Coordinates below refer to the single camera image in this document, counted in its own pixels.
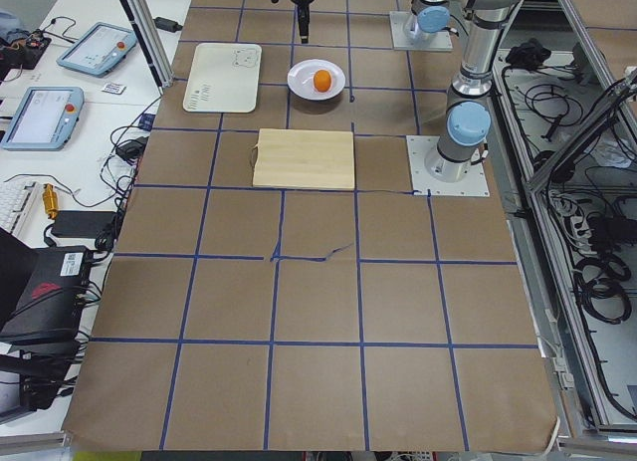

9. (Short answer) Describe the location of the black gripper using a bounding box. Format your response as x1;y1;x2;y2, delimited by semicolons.
291;0;315;44

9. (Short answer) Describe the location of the white round plate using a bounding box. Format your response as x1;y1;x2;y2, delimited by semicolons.
288;59;346;101

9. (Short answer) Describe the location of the orange fruit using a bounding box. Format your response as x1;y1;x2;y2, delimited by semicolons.
313;69;332;93

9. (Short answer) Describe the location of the cream bear tray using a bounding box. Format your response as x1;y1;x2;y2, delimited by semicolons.
182;43;262;114

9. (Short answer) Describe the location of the small black power adapter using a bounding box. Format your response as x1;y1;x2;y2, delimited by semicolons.
153;17;183;33

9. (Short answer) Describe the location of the bamboo cutting board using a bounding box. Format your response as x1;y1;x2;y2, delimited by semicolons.
253;128;355;190

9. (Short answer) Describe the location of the far teach pendant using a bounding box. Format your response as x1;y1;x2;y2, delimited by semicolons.
57;22;137;77

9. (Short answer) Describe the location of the teach pendant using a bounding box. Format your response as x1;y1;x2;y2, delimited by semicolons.
1;87;85;151
57;22;137;77

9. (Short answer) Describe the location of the small printed label card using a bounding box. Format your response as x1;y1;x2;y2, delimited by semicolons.
103;83;126;95

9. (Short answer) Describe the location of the near teach pendant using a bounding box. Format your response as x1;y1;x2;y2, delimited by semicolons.
1;87;85;151

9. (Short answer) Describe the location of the gold metal connector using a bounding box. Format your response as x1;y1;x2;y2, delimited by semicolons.
42;183;59;220

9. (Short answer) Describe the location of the black power brick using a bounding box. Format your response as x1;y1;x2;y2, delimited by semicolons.
51;210;115;238

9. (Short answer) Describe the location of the white keyboard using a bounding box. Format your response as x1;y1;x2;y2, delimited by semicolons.
1;180;43;237

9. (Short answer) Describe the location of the black mini computer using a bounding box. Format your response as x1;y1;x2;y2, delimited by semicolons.
1;239;93;346

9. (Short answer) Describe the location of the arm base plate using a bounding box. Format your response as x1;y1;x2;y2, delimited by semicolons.
406;135;490;197
389;11;453;52

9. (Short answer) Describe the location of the aluminium frame post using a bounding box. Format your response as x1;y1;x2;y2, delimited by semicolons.
119;0;174;90

